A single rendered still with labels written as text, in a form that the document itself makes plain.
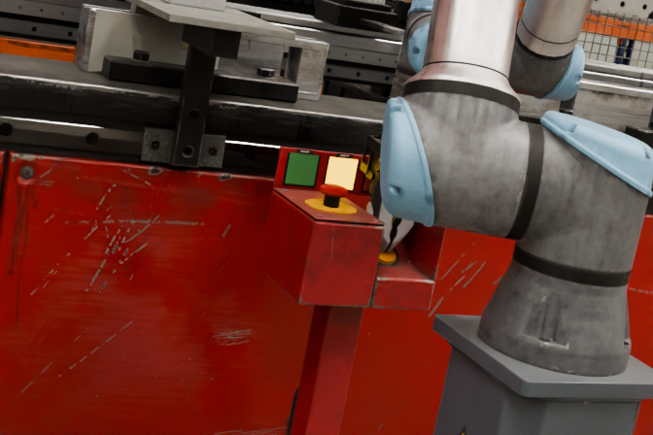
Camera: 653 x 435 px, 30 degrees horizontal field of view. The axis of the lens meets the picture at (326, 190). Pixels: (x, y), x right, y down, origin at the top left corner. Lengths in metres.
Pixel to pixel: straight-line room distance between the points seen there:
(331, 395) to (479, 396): 0.56
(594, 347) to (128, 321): 0.86
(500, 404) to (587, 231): 0.18
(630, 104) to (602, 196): 1.13
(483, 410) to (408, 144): 0.27
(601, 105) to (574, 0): 0.80
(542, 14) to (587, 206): 0.38
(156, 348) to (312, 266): 0.38
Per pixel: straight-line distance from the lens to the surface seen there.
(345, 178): 1.76
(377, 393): 2.05
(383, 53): 2.30
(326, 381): 1.73
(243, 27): 1.65
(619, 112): 2.28
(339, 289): 1.63
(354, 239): 1.61
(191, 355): 1.90
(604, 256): 1.19
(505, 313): 1.21
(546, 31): 1.50
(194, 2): 1.81
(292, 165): 1.72
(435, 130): 1.15
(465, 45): 1.18
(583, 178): 1.16
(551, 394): 1.16
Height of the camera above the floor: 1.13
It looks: 11 degrees down
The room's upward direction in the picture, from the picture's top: 11 degrees clockwise
